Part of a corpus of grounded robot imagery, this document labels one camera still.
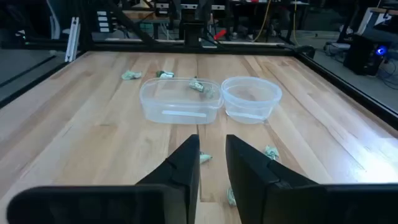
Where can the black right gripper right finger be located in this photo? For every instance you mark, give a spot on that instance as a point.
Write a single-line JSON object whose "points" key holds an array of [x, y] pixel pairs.
{"points": [[248, 180]]}

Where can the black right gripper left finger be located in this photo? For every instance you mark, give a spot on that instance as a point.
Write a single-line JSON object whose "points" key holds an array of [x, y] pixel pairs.
{"points": [[183, 174]]}

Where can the green candy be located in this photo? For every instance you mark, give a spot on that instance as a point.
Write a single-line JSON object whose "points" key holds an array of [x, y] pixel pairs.
{"points": [[131, 75]]}

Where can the rectangular clear plastic container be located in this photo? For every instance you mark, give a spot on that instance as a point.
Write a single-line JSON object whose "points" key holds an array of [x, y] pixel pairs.
{"points": [[180, 105]]}

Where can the round clear plastic container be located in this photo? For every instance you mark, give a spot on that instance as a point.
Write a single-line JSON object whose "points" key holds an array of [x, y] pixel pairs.
{"points": [[248, 109]]}

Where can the red cylindrical object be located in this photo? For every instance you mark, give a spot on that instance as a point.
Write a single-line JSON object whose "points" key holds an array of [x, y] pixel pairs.
{"points": [[219, 34]]}

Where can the black computer with blue light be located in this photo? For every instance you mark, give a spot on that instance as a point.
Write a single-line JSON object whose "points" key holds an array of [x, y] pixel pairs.
{"points": [[363, 56]]}

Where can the black labelled drawer cabinet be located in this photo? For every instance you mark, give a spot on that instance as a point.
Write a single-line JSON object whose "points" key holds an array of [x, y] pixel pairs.
{"points": [[102, 21]]}

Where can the white aluminium extrusion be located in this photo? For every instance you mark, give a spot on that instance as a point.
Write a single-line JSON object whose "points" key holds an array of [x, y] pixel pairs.
{"points": [[72, 39]]}

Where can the black aluminium table frame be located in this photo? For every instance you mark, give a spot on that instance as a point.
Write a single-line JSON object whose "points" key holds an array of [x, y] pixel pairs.
{"points": [[140, 47]]}

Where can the black frame foot bracket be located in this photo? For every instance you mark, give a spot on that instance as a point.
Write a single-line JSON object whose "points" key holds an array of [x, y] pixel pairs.
{"points": [[306, 49]]}

